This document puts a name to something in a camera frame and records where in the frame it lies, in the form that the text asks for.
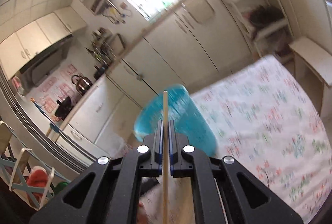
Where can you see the dark pan on shelf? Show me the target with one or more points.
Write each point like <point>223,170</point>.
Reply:
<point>262,17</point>

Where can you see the teal perforated plastic basket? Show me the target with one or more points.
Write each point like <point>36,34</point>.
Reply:
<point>187,119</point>

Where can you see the floral tablecloth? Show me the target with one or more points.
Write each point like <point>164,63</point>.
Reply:
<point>262,117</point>

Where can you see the single bamboo chopstick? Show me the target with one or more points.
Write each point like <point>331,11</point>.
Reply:
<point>165,158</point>

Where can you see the copper kettle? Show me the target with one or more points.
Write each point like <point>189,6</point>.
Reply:
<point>82,84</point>

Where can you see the range hood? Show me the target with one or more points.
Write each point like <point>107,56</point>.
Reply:
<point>33,72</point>

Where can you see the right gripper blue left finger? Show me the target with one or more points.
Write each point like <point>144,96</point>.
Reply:
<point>152,165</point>

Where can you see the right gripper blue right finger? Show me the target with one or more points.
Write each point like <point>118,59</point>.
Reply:
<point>179,166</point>

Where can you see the red bag on rack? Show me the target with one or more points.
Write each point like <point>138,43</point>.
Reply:
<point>38,177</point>

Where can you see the black wok on stove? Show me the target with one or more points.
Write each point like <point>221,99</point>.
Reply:
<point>64,108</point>

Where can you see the white shelf rack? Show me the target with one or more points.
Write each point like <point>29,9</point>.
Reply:
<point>266,27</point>

